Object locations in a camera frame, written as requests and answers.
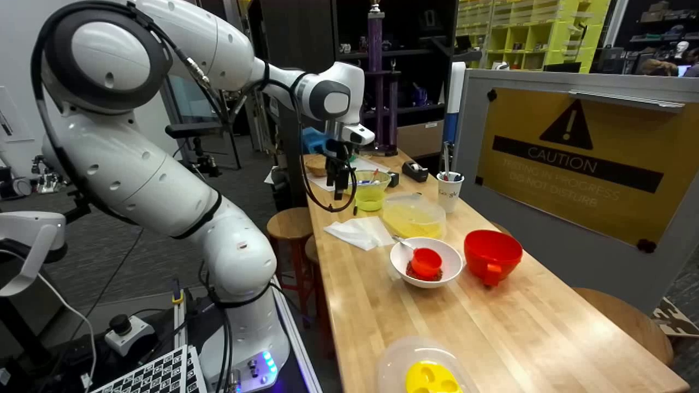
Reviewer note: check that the red measuring cup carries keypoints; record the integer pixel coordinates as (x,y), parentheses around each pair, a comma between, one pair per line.
(424,266)

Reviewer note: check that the clear white straw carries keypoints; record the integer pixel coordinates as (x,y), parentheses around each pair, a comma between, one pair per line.
(447,151)

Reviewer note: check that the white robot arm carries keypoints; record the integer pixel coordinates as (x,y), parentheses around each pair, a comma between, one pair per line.
(96,63)

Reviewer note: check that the clear container yellow contents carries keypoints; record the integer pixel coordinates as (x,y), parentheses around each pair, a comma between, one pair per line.
(413,218)

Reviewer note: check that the checkerboard calibration board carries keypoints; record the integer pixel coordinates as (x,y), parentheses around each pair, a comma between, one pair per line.
(176,372)

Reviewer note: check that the yellow-green plastic bowl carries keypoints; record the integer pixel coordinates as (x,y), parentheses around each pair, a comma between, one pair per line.
(366,189)

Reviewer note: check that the white paper napkins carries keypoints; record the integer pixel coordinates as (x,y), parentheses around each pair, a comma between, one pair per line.
(366,234)

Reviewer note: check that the black small box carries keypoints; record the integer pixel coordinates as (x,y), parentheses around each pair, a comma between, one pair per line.
(413,172)

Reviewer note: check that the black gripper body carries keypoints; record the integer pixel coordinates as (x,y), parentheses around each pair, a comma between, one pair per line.
(337,161)

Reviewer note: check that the white paper cup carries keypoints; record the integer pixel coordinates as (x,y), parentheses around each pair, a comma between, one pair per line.
(449,189)

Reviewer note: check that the white ceramic bowl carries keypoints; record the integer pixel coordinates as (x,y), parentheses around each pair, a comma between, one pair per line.
(449,271)

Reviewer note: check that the emergency stop button box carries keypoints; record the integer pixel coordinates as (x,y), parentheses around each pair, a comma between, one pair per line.
(126,331)

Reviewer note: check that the purple pole stand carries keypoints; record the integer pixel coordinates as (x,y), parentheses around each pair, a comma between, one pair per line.
(385,84)

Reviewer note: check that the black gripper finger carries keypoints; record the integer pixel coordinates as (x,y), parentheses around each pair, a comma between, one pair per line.
(341,189)
(332,186)

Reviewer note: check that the yellow shelving unit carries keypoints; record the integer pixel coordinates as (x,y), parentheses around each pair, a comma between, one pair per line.
(532,33)

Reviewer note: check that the wooden stool near robot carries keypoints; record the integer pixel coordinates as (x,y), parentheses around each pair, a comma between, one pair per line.
(289,230)

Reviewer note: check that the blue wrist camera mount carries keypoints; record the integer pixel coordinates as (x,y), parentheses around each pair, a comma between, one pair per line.
(313,141)

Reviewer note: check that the orange plastic bowl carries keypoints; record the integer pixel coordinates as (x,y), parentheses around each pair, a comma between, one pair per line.
(492,255)

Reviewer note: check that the yellow caution sign board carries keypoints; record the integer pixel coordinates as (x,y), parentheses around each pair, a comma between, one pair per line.
(616,167)

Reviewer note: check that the clear lidded container yellow toy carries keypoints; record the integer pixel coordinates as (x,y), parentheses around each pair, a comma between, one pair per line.
(420,365)

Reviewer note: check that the wicker basket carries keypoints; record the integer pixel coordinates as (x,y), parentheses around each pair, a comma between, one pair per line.
(319,165)

